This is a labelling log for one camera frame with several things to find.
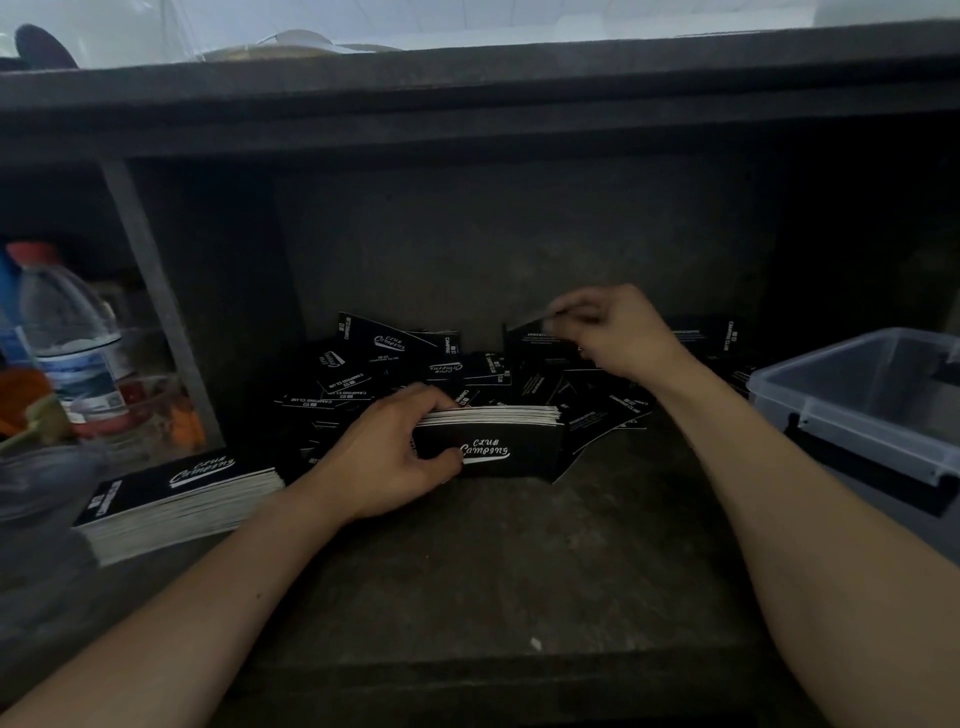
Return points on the stack of black cards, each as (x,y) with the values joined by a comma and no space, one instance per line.
(510,442)

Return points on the orange and green object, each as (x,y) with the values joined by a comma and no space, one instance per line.
(26,401)

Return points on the clear plastic container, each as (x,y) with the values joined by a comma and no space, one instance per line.
(161,420)

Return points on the person's left forearm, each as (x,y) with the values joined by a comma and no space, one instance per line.
(187,607)

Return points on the person's left hand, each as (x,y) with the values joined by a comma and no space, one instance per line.
(375,465)

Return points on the loose pile of black cards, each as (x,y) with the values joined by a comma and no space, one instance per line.
(375,360)

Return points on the person's right forearm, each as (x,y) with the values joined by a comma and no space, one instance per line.
(810,555)

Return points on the thick bundle of black cards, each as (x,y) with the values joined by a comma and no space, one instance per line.
(180,499)

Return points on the clear plastic storage box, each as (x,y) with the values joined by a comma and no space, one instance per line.
(877,412)

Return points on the person's right fingers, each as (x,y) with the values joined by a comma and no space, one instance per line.
(581,315)

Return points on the person's left thumb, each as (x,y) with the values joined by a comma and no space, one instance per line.
(441,466)

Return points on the dark grey shelf cabinet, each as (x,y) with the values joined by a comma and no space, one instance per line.
(480,187)

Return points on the single black card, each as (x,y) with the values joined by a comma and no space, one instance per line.
(536,334)

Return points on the clear plastic water bottle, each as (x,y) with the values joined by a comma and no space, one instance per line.
(71,337)

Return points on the person's right hand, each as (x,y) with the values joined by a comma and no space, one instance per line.
(637,334)

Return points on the clear glass bowl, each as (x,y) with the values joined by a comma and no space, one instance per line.
(41,480)

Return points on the dark round object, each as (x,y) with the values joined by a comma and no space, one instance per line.
(43,46)

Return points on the blue bottle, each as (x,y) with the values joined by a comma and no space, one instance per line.
(9,315)

